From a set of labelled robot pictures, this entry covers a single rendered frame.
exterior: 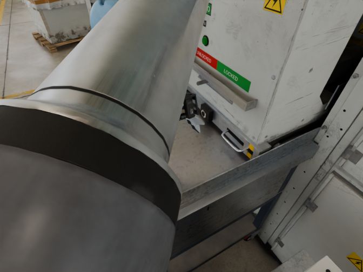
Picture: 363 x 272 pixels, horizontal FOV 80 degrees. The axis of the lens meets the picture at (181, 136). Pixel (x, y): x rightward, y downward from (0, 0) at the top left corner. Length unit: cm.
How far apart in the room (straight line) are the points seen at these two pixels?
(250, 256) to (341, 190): 78
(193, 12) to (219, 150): 63
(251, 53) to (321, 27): 16
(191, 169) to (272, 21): 46
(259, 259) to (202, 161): 93
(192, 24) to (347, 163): 76
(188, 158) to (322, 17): 51
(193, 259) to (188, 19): 121
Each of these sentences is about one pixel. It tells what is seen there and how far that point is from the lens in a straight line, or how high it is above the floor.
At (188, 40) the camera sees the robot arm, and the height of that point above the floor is 136.
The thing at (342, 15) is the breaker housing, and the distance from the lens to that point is 66.
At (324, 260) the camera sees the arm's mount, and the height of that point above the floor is 92.
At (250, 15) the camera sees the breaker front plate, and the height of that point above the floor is 126.
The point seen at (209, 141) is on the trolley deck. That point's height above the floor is 85.
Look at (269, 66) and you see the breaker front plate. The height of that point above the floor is 117.
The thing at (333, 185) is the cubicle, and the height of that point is 76.
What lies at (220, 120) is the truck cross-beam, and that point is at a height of 91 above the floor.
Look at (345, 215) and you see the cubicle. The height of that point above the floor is 69.
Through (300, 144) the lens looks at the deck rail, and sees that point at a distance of 87.
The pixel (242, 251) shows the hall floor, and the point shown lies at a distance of 153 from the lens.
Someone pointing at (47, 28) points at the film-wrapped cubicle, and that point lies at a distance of 416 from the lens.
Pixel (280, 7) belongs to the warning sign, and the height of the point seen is 129.
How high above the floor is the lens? 141
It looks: 44 degrees down
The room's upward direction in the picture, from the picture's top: straight up
